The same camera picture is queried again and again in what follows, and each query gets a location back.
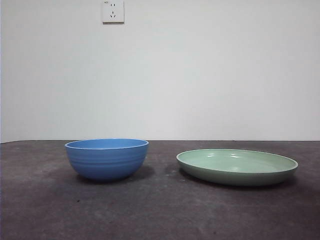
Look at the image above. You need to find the blue ribbed bowl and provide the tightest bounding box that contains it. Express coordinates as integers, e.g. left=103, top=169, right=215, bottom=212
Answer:
left=64, top=138, right=150, bottom=181

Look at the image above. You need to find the green round plate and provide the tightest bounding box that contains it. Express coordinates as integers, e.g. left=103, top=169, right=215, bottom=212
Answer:
left=176, top=148, right=299, bottom=188

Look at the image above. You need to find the white wall socket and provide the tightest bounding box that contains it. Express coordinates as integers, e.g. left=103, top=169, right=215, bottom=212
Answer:
left=101, top=0, right=125, bottom=25

